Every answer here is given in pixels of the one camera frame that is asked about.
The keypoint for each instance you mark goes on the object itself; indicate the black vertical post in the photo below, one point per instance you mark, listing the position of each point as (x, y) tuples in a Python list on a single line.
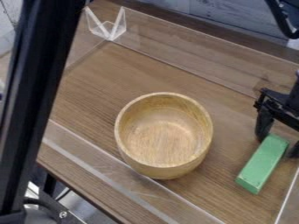
[(44, 35)]

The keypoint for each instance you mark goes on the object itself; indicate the black table leg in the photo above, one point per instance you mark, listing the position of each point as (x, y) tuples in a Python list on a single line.
[(49, 185)]

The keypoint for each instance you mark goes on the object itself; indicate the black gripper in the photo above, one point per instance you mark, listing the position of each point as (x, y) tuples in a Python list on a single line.
[(278, 106)]

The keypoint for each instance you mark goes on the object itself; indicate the grey metal bracket with screw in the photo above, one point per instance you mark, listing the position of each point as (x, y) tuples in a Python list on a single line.
[(63, 215)]

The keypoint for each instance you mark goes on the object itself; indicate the brown wooden bowl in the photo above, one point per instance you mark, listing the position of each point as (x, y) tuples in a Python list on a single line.
[(163, 132)]

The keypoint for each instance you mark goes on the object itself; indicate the green rectangular block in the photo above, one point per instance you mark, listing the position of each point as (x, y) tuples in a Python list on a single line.
[(262, 164)]

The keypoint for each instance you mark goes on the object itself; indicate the clear acrylic tray walls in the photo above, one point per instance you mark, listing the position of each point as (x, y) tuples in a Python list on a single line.
[(129, 54)]

